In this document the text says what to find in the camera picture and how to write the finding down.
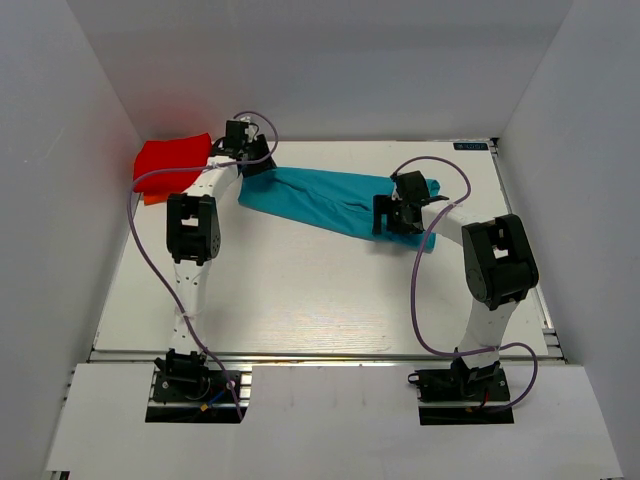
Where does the teal t-shirt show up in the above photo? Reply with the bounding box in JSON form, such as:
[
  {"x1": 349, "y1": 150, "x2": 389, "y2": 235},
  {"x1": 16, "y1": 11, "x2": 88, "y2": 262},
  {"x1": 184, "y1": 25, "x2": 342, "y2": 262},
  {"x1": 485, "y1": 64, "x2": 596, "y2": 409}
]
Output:
[{"x1": 238, "y1": 167, "x2": 423, "y2": 250}]

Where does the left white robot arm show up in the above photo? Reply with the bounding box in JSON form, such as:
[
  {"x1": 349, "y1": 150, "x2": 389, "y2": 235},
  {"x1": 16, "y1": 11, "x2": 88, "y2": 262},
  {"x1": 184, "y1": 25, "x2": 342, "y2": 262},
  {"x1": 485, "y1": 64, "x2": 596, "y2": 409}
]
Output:
[{"x1": 166, "y1": 111, "x2": 276, "y2": 355}]

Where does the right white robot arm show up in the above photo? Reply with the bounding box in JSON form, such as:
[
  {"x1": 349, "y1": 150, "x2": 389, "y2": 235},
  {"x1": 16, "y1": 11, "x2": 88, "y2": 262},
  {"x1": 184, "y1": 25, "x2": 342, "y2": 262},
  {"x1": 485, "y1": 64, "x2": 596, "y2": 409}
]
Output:
[{"x1": 372, "y1": 171, "x2": 539, "y2": 399}]

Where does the red folded t-shirt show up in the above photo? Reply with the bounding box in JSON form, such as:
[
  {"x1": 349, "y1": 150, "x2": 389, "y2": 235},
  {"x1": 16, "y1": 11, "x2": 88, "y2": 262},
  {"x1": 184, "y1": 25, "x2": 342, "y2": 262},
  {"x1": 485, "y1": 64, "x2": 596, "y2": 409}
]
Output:
[{"x1": 133, "y1": 133, "x2": 212, "y2": 195}]

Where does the orange folded t-shirt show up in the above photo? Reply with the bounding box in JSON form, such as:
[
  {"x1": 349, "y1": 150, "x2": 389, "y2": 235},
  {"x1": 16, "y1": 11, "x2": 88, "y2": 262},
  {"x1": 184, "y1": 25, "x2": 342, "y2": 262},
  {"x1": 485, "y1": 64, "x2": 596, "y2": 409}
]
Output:
[{"x1": 143, "y1": 194, "x2": 168, "y2": 206}]

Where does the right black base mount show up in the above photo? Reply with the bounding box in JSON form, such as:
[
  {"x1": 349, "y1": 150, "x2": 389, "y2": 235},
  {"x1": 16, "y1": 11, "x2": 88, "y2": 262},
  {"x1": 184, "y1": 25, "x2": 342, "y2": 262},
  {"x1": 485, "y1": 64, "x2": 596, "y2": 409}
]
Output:
[{"x1": 407, "y1": 368, "x2": 514, "y2": 426}]

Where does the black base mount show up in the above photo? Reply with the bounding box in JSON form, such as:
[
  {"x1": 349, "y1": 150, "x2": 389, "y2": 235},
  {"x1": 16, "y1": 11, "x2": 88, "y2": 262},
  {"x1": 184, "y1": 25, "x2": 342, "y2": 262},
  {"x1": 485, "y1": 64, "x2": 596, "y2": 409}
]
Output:
[
  {"x1": 407, "y1": 368, "x2": 514, "y2": 426},
  {"x1": 145, "y1": 370, "x2": 250, "y2": 425}
]

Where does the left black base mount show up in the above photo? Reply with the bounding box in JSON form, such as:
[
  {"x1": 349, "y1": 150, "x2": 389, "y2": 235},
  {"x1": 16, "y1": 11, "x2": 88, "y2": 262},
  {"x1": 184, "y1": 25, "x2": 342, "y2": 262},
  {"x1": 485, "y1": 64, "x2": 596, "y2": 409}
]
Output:
[{"x1": 145, "y1": 370, "x2": 250, "y2": 425}]

